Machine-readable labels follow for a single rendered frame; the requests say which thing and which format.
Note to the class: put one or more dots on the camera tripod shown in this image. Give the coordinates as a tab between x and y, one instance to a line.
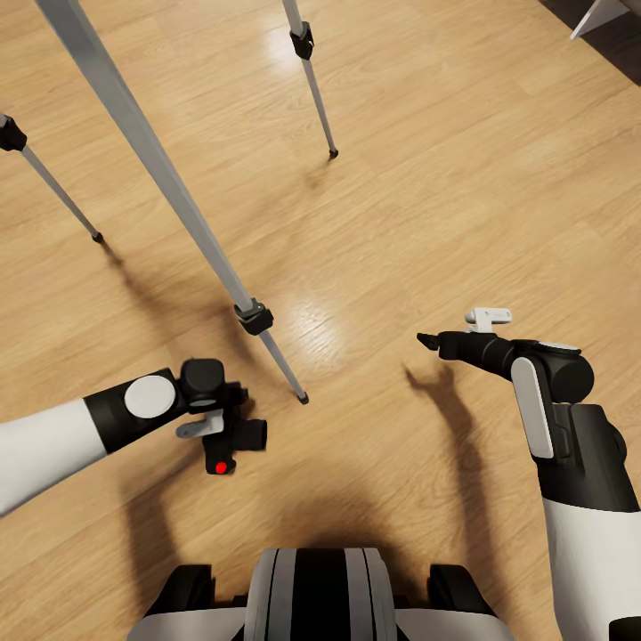
78	35

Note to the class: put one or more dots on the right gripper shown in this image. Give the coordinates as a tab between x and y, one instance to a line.
460	346

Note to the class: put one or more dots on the robot trunk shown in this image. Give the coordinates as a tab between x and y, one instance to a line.
320	594

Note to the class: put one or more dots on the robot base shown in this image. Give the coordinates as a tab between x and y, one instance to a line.
183	613

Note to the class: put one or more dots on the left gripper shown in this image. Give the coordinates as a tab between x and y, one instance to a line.
235	396

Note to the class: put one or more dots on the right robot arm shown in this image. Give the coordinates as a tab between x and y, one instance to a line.
592	515

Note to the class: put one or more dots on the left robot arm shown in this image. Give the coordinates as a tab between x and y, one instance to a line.
43	449

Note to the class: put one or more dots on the digital camera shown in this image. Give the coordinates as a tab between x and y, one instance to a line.
237	434

